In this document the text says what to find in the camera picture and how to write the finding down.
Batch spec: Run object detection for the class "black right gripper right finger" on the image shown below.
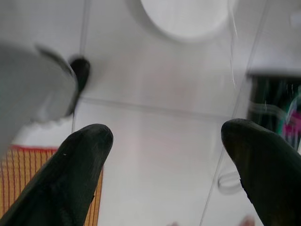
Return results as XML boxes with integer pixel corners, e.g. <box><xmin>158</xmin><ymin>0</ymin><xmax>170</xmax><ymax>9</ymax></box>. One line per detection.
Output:
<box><xmin>221</xmin><ymin>118</ymin><xmax>301</xmax><ymax>226</ymax></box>

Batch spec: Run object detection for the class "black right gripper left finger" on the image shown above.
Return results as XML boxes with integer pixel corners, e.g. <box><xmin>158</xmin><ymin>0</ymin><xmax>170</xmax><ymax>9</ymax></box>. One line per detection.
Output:
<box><xmin>0</xmin><ymin>123</ymin><xmax>114</xmax><ymax>226</ymax></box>

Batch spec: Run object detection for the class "orange striped woven mat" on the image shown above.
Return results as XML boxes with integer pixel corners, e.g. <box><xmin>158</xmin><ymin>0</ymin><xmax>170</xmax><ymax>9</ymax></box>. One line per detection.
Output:
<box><xmin>0</xmin><ymin>145</ymin><xmax>104</xmax><ymax>226</ymax></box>

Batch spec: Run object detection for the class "dark furniture piece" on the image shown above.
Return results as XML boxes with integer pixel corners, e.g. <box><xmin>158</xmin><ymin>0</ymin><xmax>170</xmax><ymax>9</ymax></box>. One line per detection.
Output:
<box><xmin>246</xmin><ymin>70</ymin><xmax>301</xmax><ymax>151</ymax></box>

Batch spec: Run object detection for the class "small black round object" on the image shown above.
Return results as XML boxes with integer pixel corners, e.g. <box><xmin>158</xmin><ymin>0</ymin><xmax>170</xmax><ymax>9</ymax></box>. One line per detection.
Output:
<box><xmin>69</xmin><ymin>54</ymin><xmax>91</xmax><ymax>92</ymax></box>

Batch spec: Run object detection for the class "white round disc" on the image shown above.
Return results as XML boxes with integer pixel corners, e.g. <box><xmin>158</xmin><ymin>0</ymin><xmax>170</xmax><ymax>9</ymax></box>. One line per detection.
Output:
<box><xmin>138</xmin><ymin>0</ymin><xmax>230</xmax><ymax>43</ymax></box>

